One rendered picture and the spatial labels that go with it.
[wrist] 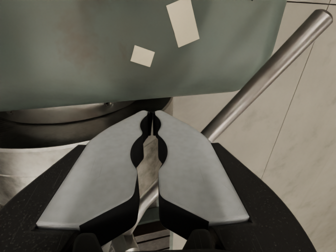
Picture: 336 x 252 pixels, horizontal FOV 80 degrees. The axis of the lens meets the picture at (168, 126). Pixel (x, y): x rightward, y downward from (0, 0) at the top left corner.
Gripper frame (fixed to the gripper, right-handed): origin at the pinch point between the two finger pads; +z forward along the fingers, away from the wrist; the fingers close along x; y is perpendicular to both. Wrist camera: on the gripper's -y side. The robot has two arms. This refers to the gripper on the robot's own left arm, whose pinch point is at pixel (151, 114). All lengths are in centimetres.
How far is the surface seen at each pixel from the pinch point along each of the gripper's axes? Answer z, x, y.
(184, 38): 5.6, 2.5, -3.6
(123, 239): -0.3, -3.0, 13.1
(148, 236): 33, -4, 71
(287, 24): 153, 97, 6
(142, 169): 9.2, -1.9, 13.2
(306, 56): 159, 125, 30
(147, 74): 5.4, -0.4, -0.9
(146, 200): 1.0, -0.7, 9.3
